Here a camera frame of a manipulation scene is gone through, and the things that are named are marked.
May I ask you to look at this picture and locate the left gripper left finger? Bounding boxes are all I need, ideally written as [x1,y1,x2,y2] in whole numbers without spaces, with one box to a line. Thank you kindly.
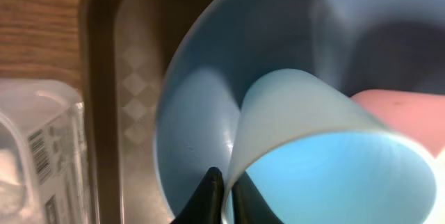
[171,167,224,224]

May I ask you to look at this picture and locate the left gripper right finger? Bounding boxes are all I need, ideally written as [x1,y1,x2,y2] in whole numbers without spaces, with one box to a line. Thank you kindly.
[232,172,283,224]

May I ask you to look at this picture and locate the light blue cup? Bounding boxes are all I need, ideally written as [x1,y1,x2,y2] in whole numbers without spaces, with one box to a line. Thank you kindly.
[221,69,444,223]

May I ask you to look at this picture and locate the pink cup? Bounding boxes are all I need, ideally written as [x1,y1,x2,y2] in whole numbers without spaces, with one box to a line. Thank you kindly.
[352,89,444,158]

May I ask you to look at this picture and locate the dark blue plate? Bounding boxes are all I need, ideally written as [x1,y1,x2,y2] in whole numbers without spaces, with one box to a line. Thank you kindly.
[154,0,444,215]

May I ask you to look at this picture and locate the clear plastic bin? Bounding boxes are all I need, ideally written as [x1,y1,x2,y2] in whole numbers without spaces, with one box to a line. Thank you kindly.
[1,79,92,224]

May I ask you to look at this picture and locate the brown serving tray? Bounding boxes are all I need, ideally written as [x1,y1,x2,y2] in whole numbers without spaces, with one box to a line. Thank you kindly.
[79,0,213,223]

